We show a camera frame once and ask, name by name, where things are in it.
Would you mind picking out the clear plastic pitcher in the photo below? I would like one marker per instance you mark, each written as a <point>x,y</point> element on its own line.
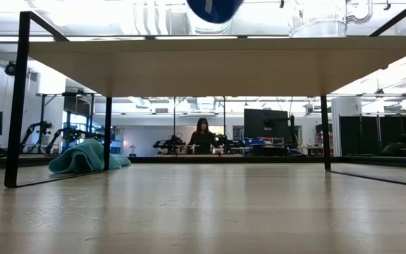
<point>317,28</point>

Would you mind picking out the black room partition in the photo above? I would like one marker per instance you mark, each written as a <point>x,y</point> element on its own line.
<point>365,134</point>

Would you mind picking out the blue mug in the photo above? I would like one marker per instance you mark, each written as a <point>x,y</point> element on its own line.
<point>215,8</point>

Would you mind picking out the standing person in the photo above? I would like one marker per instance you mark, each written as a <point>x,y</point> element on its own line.
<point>202,139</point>

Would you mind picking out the black computer monitor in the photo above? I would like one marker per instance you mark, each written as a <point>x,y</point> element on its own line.
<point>264,123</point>

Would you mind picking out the background black robot arm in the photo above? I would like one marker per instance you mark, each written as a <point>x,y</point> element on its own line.
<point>35,131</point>
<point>169,144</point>
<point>228,143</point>
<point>70,135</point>

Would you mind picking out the black background station frame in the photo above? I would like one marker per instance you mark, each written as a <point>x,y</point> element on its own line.
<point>79,106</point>

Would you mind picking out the black wall camera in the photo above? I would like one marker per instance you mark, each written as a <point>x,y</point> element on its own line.
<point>10,68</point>

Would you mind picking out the small white lamp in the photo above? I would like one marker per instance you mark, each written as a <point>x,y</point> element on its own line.
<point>132,150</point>

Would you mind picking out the teal cloth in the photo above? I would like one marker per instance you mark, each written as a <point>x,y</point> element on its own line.
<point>79,158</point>

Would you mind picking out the wooden shelf with black frame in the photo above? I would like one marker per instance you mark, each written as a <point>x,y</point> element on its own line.
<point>206,67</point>

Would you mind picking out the seated person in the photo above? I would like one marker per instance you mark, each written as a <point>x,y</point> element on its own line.
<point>400,146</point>

